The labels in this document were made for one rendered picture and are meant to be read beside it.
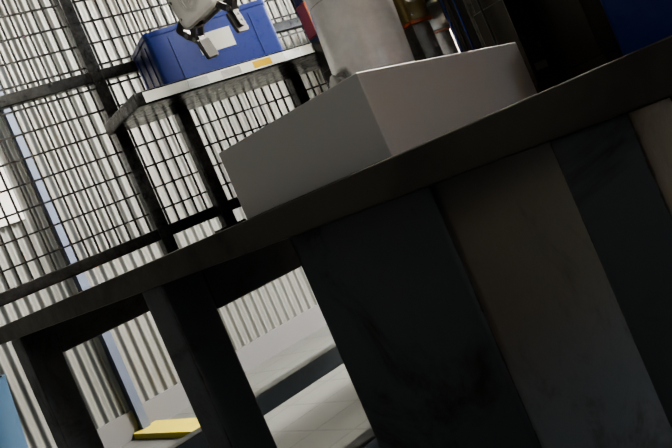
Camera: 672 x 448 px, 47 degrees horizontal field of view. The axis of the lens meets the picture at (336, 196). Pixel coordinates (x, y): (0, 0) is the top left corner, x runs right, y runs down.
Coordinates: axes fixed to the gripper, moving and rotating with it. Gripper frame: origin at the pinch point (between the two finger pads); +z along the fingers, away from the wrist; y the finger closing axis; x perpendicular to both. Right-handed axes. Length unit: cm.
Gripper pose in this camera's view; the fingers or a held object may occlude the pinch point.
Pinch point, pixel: (225, 39)
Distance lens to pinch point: 147.9
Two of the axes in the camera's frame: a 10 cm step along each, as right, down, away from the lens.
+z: 5.4, 8.4, 0.5
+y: 6.9, -4.0, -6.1
